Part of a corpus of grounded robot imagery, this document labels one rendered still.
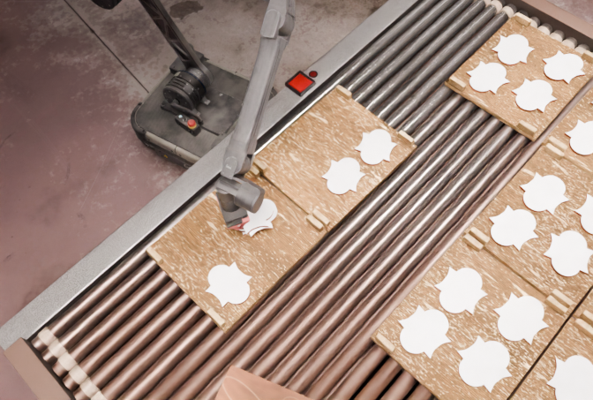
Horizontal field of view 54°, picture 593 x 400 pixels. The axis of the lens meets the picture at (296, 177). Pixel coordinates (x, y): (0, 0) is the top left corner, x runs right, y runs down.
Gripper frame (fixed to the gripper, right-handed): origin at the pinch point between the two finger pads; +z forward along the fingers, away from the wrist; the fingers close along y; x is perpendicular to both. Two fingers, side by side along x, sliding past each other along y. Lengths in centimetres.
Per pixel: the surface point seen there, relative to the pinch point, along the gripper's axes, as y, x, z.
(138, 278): -4.3, 31.9, 6.5
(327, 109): 28, -41, 3
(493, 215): -27, -71, 4
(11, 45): 209, 82, 95
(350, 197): -4.6, -34.8, 4.0
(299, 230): -9.0, -16.4, 4.2
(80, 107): 148, 53, 96
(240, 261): -11.6, 2.9, 4.4
